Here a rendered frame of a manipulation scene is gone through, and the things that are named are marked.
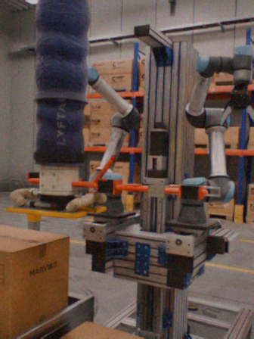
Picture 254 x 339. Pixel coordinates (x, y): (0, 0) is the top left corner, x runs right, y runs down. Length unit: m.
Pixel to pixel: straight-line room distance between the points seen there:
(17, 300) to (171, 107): 1.30
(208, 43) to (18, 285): 9.48
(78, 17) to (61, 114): 0.41
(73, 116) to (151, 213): 0.84
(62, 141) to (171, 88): 0.88
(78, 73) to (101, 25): 10.62
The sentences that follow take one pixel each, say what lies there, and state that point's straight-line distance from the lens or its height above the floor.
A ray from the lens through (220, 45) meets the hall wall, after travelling 10.54.
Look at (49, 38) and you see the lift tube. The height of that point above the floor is 1.84.
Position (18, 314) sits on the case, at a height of 0.67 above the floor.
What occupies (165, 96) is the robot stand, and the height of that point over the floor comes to 1.73.
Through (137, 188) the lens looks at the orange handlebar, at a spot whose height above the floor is 1.25.
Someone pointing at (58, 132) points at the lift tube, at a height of 1.46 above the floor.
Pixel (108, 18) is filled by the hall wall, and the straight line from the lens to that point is 12.17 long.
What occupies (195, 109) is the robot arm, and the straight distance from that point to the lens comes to 2.04.
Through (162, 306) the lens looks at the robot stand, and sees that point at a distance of 2.29.
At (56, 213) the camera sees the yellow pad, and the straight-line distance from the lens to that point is 1.54.
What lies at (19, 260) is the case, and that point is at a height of 0.90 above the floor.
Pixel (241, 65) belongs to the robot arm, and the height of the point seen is 1.78.
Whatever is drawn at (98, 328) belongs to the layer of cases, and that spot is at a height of 0.54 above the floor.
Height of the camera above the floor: 1.37
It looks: 3 degrees down
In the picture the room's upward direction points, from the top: 2 degrees clockwise
